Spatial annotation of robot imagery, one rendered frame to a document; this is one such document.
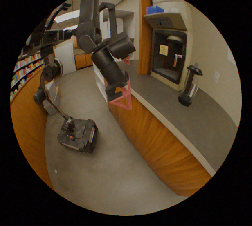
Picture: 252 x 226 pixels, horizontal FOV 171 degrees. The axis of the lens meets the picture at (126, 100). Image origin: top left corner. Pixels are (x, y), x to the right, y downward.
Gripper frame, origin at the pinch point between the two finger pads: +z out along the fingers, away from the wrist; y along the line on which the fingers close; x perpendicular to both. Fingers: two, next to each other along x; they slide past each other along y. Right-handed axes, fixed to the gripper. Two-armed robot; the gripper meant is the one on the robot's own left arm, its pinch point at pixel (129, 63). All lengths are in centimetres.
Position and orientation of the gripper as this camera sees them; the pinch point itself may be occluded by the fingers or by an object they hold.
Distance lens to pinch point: 77.5
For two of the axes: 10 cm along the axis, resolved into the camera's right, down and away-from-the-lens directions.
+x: -8.7, 3.8, 3.2
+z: 4.9, 6.9, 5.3
